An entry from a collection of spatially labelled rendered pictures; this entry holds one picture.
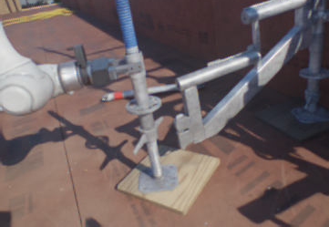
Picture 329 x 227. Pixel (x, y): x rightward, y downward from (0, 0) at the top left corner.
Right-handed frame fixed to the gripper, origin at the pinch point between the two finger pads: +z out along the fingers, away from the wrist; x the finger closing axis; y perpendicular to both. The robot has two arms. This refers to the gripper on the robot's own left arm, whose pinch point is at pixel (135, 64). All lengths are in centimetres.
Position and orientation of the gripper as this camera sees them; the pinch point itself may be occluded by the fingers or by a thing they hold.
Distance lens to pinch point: 92.2
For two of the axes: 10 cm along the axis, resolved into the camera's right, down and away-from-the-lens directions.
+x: 1.8, 4.0, -9.0
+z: 9.7, -2.1, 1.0
